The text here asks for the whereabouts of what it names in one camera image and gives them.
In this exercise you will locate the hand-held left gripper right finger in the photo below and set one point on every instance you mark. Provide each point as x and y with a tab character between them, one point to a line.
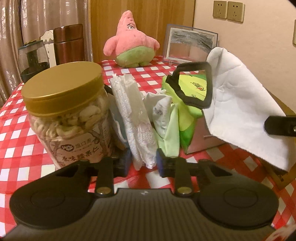
161	162

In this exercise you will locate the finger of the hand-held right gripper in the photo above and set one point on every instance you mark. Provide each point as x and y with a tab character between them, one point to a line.
281	126

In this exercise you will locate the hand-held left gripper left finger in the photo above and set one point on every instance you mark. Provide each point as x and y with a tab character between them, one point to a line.
125	162

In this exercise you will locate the white textured cloth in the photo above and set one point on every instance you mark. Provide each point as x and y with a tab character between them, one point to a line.
136	125

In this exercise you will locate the plain white cloth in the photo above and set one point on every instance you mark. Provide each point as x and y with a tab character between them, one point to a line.
245	104

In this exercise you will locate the cardboard box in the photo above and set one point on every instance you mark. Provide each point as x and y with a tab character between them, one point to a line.
203	139

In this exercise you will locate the light green cloth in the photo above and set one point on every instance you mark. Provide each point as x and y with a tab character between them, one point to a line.
171	136

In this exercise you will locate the small white packet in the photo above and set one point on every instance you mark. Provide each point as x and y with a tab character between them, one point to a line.
161	111

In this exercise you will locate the cashew jar with gold lid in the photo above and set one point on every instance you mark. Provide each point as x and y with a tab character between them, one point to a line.
69	115

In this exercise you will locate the red checked tablecloth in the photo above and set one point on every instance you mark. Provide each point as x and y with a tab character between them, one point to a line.
13	139

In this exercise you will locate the pink starfish plush toy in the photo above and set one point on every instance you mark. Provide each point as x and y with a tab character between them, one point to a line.
131	39

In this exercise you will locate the brown metal thermos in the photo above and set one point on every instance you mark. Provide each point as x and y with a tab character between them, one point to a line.
69	45

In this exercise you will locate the dark glass jar green lid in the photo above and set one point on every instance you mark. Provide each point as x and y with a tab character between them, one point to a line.
33	60

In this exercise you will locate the white carved chair back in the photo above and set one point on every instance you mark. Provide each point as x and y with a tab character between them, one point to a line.
49	46

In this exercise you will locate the wooden door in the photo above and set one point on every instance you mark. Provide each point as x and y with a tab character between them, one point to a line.
150	14

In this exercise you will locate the beige curtain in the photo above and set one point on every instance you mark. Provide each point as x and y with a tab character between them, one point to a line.
13	27

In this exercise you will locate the beige wall socket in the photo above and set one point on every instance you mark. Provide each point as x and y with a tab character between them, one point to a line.
294	32
235	11
220	9

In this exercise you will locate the clear acrylic picture frame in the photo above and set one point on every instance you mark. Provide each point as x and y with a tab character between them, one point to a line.
189	44

